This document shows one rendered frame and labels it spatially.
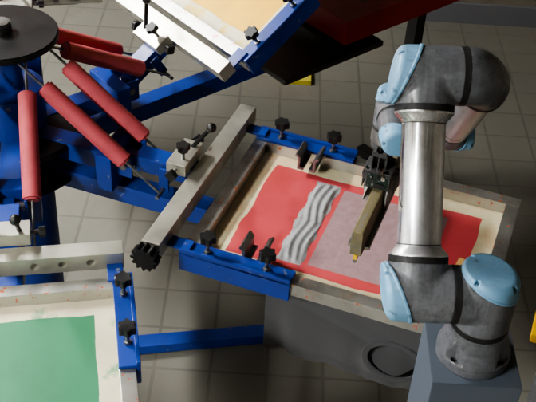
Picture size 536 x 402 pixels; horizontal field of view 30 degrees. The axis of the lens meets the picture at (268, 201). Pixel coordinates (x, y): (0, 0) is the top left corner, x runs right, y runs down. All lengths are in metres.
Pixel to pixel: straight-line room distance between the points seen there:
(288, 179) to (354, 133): 1.93
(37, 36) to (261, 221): 0.79
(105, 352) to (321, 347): 0.65
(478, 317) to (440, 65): 0.49
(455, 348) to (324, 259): 0.68
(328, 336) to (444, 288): 0.81
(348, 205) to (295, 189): 0.16
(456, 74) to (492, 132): 3.02
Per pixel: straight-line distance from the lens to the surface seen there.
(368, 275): 2.60
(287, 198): 2.81
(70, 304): 2.50
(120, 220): 4.21
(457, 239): 2.76
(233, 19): 3.21
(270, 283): 2.50
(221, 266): 2.53
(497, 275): 1.96
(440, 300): 1.93
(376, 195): 2.56
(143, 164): 2.81
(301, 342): 2.75
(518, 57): 5.62
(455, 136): 2.27
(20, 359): 2.39
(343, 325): 2.64
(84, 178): 2.95
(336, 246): 2.67
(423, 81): 1.93
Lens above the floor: 2.71
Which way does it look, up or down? 39 degrees down
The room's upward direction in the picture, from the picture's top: 4 degrees clockwise
